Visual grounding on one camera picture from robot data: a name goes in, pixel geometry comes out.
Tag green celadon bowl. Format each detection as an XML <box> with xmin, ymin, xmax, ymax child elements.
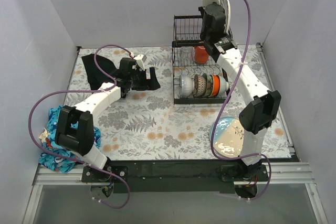
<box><xmin>202</xmin><ymin>73</ymin><xmax>208</xmax><ymax>97</ymax></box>

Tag blue patterned cloth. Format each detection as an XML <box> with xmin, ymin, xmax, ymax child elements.
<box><xmin>39</xmin><ymin>105</ymin><xmax>102</xmax><ymax>174</ymax></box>

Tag black cloth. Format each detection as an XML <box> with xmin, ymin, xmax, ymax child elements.
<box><xmin>81</xmin><ymin>54</ymin><xmax>119</xmax><ymax>90</ymax></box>

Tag clear faceted glass tumbler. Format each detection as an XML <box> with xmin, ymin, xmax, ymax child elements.
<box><xmin>180</xmin><ymin>46</ymin><xmax>194</xmax><ymax>65</ymax></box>

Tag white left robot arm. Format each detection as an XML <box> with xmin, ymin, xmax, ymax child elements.
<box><xmin>55</xmin><ymin>55</ymin><xmax>160</xmax><ymax>182</ymax></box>

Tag white bowl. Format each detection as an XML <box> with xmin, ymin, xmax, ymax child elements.
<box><xmin>217</xmin><ymin>75</ymin><xmax>229</xmax><ymax>97</ymax></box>

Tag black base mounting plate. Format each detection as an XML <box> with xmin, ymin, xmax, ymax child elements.
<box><xmin>81</xmin><ymin>159</ymin><xmax>268</xmax><ymax>194</ymax></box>

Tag light green small bowl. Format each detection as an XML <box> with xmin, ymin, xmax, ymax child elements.
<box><xmin>206</xmin><ymin>74</ymin><xmax>214</xmax><ymax>97</ymax></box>

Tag blue patterned dark bowl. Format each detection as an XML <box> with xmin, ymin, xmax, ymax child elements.
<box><xmin>193</xmin><ymin>74</ymin><xmax>205</xmax><ymax>97</ymax></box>

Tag orange ceramic mug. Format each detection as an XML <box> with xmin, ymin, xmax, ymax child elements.
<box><xmin>194</xmin><ymin>46</ymin><xmax>209</xmax><ymax>64</ymax></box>

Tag cream pink bowl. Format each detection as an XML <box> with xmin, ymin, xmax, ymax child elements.
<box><xmin>180</xmin><ymin>74</ymin><xmax>194</xmax><ymax>98</ymax></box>

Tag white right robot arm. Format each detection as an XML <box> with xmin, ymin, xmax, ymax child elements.
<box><xmin>199</xmin><ymin>2</ymin><xmax>281</xmax><ymax>181</ymax></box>

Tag orange bowl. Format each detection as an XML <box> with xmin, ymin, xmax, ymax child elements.
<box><xmin>211</xmin><ymin>74</ymin><xmax>220</xmax><ymax>97</ymax></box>

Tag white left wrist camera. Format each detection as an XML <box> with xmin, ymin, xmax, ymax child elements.
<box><xmin>133</xmin><ymin>54</ymin><xmax>146</xmax><ymax>71</ymax></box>

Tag blue striped white plate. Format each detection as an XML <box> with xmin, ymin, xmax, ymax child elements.
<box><xmin>220</xmin><ymin>0</ymin><xmax>231</xmax><ymax>34</ymax></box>

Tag black wire dish rack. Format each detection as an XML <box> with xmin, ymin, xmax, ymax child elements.
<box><xmin>172</xmin><ymin>15</ymin><xmax>228</xmax><ymax>105</ymax></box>

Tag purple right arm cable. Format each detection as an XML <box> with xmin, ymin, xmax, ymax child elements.
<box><xmin>198</xmin><ymin>0</ymin><xmax>275</xmax><ymax>200</ymax></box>

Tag beige and blue plate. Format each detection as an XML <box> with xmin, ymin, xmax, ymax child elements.
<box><xmin>212</xmin><ymin>116</ymin><xmax>244</xmax><ymax>158</ymax></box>

